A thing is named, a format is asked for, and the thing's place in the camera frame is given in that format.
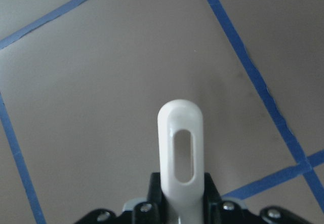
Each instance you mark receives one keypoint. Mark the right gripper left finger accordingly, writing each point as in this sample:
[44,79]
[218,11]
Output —
[150,210]

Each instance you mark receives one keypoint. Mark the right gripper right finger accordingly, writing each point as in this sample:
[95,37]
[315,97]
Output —
[233,211]

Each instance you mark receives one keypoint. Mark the beige hand brush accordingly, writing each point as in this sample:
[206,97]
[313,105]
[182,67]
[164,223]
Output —
[184,199]

